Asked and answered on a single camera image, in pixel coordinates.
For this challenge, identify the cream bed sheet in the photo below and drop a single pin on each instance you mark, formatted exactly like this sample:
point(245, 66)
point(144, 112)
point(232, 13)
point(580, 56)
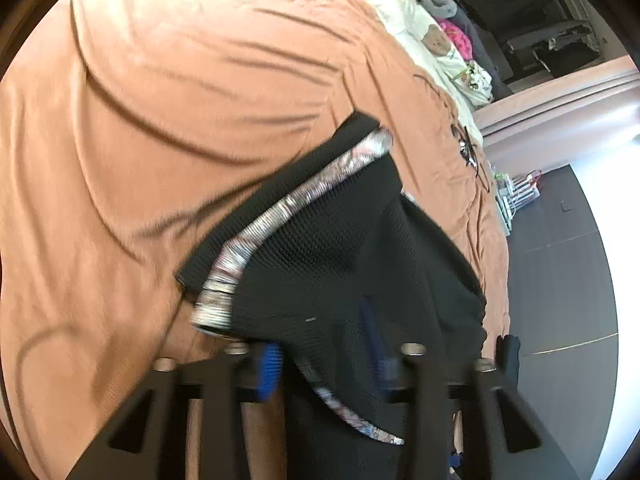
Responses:
point(429, 22)

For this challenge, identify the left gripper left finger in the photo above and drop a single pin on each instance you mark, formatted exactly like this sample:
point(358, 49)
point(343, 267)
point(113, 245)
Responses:
point(147, 437)

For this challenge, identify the pink fuzzy cloth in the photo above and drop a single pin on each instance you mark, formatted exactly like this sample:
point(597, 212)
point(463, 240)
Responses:
point(458, 37)

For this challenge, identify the orange bed blanket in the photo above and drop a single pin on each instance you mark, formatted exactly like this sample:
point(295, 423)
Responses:
point(129, 130)

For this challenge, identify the grey plush toy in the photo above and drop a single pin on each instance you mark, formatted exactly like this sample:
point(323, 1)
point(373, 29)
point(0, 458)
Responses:
point(440, 9)

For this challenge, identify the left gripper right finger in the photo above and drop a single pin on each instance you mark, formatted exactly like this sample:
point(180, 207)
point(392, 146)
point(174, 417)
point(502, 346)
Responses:
point(502, 437)

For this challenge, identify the white bedside drawer cabinet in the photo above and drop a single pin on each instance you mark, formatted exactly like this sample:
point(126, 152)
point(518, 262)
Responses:
point(513, 194)

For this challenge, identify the black pants with patterned trim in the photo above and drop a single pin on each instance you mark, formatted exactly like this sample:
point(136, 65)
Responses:
point(330, 260)

